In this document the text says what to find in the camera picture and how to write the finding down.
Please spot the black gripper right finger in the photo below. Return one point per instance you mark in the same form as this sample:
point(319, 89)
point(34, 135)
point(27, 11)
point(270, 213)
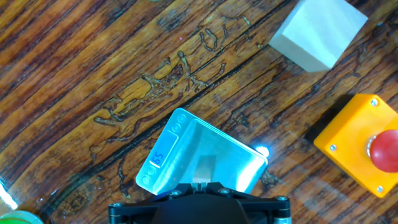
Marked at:
point(267, 211)

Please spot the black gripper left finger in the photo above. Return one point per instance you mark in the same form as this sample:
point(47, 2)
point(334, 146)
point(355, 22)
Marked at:
point(133, 213)

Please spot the small wooden block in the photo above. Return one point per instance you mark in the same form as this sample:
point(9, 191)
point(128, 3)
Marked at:
point(204, 169)

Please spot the silver digital pocket scale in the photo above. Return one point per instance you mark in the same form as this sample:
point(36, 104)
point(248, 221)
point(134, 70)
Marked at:
point(186, 146)

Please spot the orange emergency stop button box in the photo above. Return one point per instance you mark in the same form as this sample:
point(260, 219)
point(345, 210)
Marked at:
point(348, 140)

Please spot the green tea bottle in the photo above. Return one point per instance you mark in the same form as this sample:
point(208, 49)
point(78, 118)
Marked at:
point(18, 219)

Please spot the large wooden cube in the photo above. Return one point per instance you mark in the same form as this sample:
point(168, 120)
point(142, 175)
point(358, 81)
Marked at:
point(320, 31)

